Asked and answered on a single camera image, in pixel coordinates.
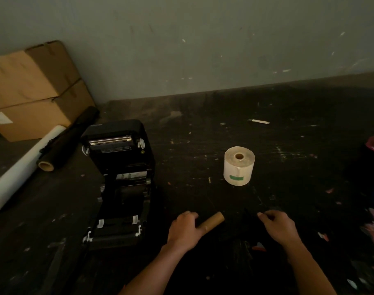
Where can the white paper roll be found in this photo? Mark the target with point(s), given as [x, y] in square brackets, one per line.
[239, 170]

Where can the brown cardboard roll core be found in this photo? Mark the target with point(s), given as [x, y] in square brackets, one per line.
[213, 221]

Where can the black film roll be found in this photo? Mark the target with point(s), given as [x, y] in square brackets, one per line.
[67, 141]

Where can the person's left hand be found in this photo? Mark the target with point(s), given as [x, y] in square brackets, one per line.
[182, 233]

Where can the person's left forearm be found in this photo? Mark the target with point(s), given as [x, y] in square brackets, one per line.
[153, 273]

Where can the black printer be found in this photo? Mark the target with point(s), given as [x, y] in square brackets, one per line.
[122, 162]

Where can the person's right forearm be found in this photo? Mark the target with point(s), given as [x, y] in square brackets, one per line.
[310, 270]

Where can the small white stick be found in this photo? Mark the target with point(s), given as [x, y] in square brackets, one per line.
[259, 121]

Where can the large brown cardboard box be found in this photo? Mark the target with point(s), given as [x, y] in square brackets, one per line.
[24, 76]
[36, 119]

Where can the white plastic film roll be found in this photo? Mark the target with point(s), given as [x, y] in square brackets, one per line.
[18, 175]

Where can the person's right hand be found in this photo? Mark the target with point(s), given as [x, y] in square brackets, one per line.
[280, 228]

